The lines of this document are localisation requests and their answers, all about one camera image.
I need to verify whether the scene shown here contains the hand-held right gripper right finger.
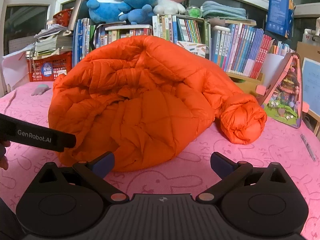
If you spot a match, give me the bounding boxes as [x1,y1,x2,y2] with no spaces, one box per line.
[195,151,292,204]

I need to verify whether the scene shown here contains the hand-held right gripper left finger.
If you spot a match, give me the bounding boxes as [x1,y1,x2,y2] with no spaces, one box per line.
[32,151,130,204]

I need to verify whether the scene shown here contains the orange puffer jacket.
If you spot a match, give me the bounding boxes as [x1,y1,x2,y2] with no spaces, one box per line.
[48,35,267,172]

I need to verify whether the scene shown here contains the person's left hand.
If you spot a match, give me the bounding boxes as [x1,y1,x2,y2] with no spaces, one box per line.
[0,141,11,171]

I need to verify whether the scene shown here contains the pink bunny-print blanket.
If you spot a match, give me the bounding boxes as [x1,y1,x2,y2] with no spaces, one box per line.
[0,81,320,240]

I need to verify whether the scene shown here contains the red plastic crate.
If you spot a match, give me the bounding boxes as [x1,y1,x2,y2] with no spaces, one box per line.
[26,51,74,82]

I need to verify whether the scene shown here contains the white paper sheet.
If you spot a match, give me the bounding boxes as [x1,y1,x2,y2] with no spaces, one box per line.
[1,45,35,90]

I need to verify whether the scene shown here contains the wooden drawer organizer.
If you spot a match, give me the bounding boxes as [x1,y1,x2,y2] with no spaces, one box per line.
[224,71,267,100]

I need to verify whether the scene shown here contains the grey pen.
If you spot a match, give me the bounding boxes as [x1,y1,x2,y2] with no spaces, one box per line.
[300,133,317,162]

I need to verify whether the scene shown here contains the stack of magazines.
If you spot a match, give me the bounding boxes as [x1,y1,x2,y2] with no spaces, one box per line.
[34,24,74,57]

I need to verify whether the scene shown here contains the pink triangular dollhouse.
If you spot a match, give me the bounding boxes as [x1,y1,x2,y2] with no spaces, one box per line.
[255,52,310,129]

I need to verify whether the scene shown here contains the row of tall picture books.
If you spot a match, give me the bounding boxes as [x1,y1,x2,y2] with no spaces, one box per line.
[72,17,97,67]

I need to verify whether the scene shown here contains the white folder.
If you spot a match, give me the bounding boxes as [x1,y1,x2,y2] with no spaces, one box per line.
[262,52,284,88]

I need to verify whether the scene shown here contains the row of blue red books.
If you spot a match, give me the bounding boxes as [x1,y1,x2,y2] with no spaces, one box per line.
[210,22,273,79]

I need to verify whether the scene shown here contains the white printed box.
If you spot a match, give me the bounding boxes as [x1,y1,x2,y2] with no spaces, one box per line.
[176,41,209,58]

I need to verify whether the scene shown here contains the red plastic basket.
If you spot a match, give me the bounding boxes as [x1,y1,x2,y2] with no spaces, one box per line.
[52,9,74,28]

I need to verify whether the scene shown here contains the leaning grey board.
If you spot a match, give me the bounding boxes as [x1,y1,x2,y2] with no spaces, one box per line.
[67,0,87,32]

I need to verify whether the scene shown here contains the row of short colourful books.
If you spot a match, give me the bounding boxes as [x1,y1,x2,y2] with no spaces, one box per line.
[96,24,153,48]

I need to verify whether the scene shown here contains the brown cardboard box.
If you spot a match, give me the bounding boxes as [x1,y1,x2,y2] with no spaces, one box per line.
[296,41,320,63]

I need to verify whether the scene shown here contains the small blue plush toy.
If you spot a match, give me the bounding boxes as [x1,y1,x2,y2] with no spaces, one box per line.
[119,4,156,25]

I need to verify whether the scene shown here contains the folded teal towel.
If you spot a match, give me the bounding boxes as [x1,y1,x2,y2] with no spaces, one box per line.
[200,0,247,20]

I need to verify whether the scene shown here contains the white plastic toy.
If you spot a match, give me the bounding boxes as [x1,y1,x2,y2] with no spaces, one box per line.
[302,17,320,43]

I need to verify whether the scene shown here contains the blue cardboard box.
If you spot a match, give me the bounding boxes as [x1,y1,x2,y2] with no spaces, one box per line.
[265,0,295,40]

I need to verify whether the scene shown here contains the blue board with frame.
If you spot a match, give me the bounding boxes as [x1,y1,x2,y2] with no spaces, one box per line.
[301,57,320,115]

